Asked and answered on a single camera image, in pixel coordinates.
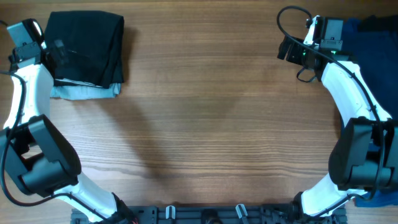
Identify black shorts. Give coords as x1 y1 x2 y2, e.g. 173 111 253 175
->
45 11 124 88

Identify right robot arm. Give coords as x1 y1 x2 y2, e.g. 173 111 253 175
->
278 16 397 222

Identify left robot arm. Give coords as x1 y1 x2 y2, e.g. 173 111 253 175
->
1 19 139 223

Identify folded light blue shorts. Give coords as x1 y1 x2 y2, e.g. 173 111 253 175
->
50 83 121 100

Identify blue t-shirt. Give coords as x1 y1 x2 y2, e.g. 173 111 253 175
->
338 17 398 208

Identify right black cable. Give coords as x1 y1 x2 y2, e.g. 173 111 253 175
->
275 5 386 218

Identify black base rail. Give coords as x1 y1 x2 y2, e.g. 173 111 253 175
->
70 203 348 224

